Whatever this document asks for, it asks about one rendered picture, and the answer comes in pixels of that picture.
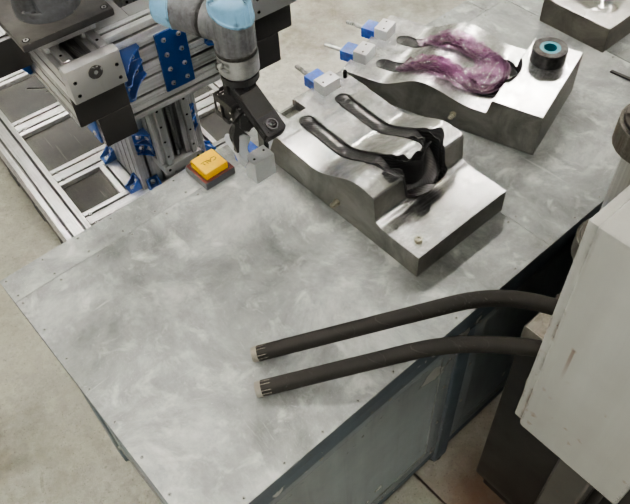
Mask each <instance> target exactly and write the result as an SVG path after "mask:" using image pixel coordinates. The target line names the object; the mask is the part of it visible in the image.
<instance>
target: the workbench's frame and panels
mask: <svg viewBox="0 0 630 504"><path fill-rule="evenodd" d="M602 204H603V202H602V203H601V204H600V205H598V206H597V207H596V208H595V209H594V210H593V211H591V212H590V213H589V214H588V215H587V216H585V217H584V218H583V219H582V220H581V221H580V222H578V223H577V224H576V225H575V226H574V227H573V228H571V229H570V230H569V231H568V232H567V233H566V234H564V235H563V236H562V237H561V238H560V239H559V240H557V241H556V242H555V243H554V244H553V245H552V246H550V247H549V248H548V249H547V250H546V251H544V252H543V253H542V254H541V255H540V256H539V257H537V258H536V259H535V260H534V261H533V262H532V263H530V264H529V265H528V266H527V267H526V268H525V269H523V270H522V271H521V272H520V273H519V274H518V275H516V276H515V277H514V278H513V279H512V280H510V281H509V282H508V283H507V284H506V285H505V286H503V287H502V288H501V289H500V290H517V291H525V292H531V293H536V294H541V295H545V296H549V297H553V298H555V297H556V295H557V294H560V293H561V292H562V289H563V286H564V284H565V281H566V279H567V276H568V273H569V271H570V268H571V266H572V263H573V258H572V256H571V246H572V243H573V240H574V237H575V235H576V232H577V229H578V227H579V226H580V225H581V223H582V222H584V221H586V220H587V219H589V218H592V217H593V216H594V215H596V214H597V213H598V212H599V211H600V209H601V206H602ZM538 313H539V312H537V311H533V310H528V309H522V308H514V307H482V308H478V309H477V310H475V311H474V312H473V313H472V314H471V315H469V316H468V317H467V318H466V319H465V320H464V321H462V322H461V323H460V324H459V325H458V326H457V327H455V328H454V329H453V330H452V331H451V332H450V333H448V334H447V335H446V336H445V337H452V336H470V335H488V336H508V337H521V334H522V331H523V328H524V326H525V325H526V324H527V323H528V322H529V321H530V320H532V319H533V318H534V317H535V316H536V315H537V314H538ZM514 357H515V355H511V354H497V353H459V354H447V355H439V356H432V357H426V358H420V359H418V360H417V361H416V362H414V363H413V364H412V365H411V366H410V367H409V368H407V369H406V370H405V371H404V372H403V373H402V374H400V375H399V376H398V377H397V378H396V379H394V380H393V381H392V382H391V383H390V384H389V385H387V386H386V387H385V388H384V389H383V390H382V391H380V392H379V393H378V394H377V395H376V396H375V397H373V398H372V399H371V400H370V401H369V402H368V403H366V404H365V405H364V406H363V407H362V408H361V409H359V410H358V411H357V412H356V413H355V414H353V415H352V416H351V417H350V418H349V419H348V420H346V421H345V422H344V423H343V424H342V425H341V426H339V427H338V428H337V429H336V430H335V431H334V432H332V433H331V434H330V435H329V436H328V437H327V438H325V439H324V440H323V441H322V442H321V443H320V444H318V445H317V446H316V447H315V448H314V449H312V450H311V451H310V452H309V453H308V454H307V455H305V456H304V457H303V458H302V459H301V460H300V461H298V462H297V463H296V464H295V465H294V466H293V467H291V468H290V469H289V470H288V471H287V472H286V473H284V474H283V475H282V476H281V477H280V478H278V479H277V480H276V481H275V482H274V483H273V484H271V485H270V486H269V487H268V488H267V489H266V490H264V491H263V492H262V493H261V494H260V495H259V496H257V497H256V498H255V499H254V500H253V501H252V502H250V503H249V504H382V503H383V502H384V501H385V500H386V499H388V498H389V497H390V496H391V495H392V494H393V493H394V492H395V491H396V490H397V489H398V488H399V487H400V486H401V485H402V484H404V483H405V482H406V481H407V480H408V479H409V478H410V477H411V476H412V475H413V474H414V473H415V472H416V471H417V470H418V469H420V468H421V467H422V466H423V465H424V464H425V463H426V462H427V461H428V460H432V461H434V462H435V461H436V460H438V459H440V457H441V456H442V455H443V454H444V453H445V452H446V448H447V444H448V441H449V440H450V439H452V438H453V437H454V436H455V435H456V434H457V433H458V432H459V431H460V430H461V429H462V428H463V427H464V426H465V425H466V424H468V423H469V422H470V421H471V420H472V419H473V418H474V417H475V416H476V415H477V414H478V413H479V412H480V411H481V410H482V409H484V408H485V407H486V406H487V405H488V404H489V403H490V402H491V401H492V400H493V399H494V398H495V397H496V396H497V395H498V394H500V393H501V392H502V391H503V390H504V387H505V384H506V381H507V378H508V375H509V372H510V369H511V366H512V363H513V360H514ZM77 386H78V385H77ZM78 387H79V386H78ZM79 389H80V387H79ZM80 390H81V389H80ZM81 392H82V394H83V395H84V397H85V399H86V400H87V402H88V403H89V405H90V407H91V408H92V410H93V412H94V413H95V415H96V416H97V418H98V420H99V421H100V423H101V425H102V426H103V428H104V429H105V431H106V433H107V434H108V436H109V438H110V439H111V441H112V443H113V444H114V446H115V447H116V449H117V451H118V452H119V453H120V455H121V456H122V457H123V459H124V460H125V461H126V462H127V461H130V462H131V463H132V465H133V466H134V467H135V469H136V470H137V471H138V473H139V474H140V475H141V477H142V478H143V479H144V481H145V482H146V483H147V485H148V486H149V487H150V489H151V490H152V491H153V493H154V494H155V495H156V497H157V499H159V500H160V502H161V503H162V504H168V503H167V502H166V500H165V499H164V498H163V496H162V495H161V494H160V492H159V491H158V490H157V488H156V487H155V486H154V484H153V483H152V482H151V481H150V479H149V478H148V477H147V475H146V474H145V473H144V471H143V470H142V469H141V467H140V466H139V465H138V463H137V462H136V461H135V460H134V458H133V457H132V456H131V454H130V453H129V452H128V450H127V449H126V448H125V446H124V445H123V444H122V442H121V441H120V440H119V439H118V437H117V436H116V435H115V433H114V432H113V431H112V429H111V428H110V427H109V425H108V424H107V423H106V421H105V420H104V419H103V418H102V416H101V415H100V414H99V412H98V411H97V410H96V408H95V407H94V406H93V404H92V403H91V402H90V400H89V399H88V398H87V397H86V395H85V394H84V393H83V391H82V390H81Z"/></svg>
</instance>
